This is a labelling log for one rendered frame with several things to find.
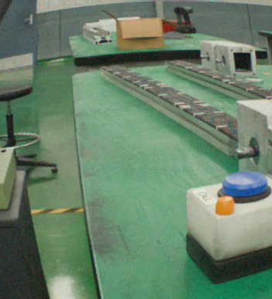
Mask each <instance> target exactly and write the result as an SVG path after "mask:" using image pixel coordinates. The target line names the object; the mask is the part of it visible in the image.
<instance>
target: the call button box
mask: <svg viewBox="0 0 272 299"><path fill-rule="evenodd" d="M264 176H265V175H264ZM265 177H266V178H268V179H267V190H266V191H265V192H262V193H260V194H257V195H250V196H236V197H235V196H231V195H227V194H225V193H224V192H222V184H219V185H208V186H203V187H202V188H192V189H190V190H188V191H187V193H186V194H185V199H186V216H187V217H186V228H187V230H188V233H187V234H186V236H185V237H186V248H185V250H186V252H187V253H188V254H189V255H190V257H191V259H193V260H194V262H196V264H197V265H198V266H199V267H200V268H201V269H202V270H203V272H204V273H205V274H206V275H207V277H209V278H210V280H211V281H213V283H222V282H224V281H228V280H233V279H235V278H239V277H242V276H246V275H249V274H254V273H257V272H260V271H263V270H265V269H270V268H272V179H271V178H269V177H267V176H265ZM221 196H231V197H232V199H233V201H234V202H235V211H234V213H233V214H230V215H223V216H219V215H217V214H216V213H215V211H216V207H215V205H216V203H217V200H218V199H219V198H220V197H221Z"/></svg>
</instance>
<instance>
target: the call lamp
mask: <svg viewBox="0 0 272 299"><path fill-rule="evenodd" d="M215 207H216V211H215V213H216V214H217V215H219V216H223V215H230V214H233V213H234V211H235V202H234V201H233V199H232V197H231V196H221V197H220V198H219V199H218V200H217V203H216V205H215Z"/></svg>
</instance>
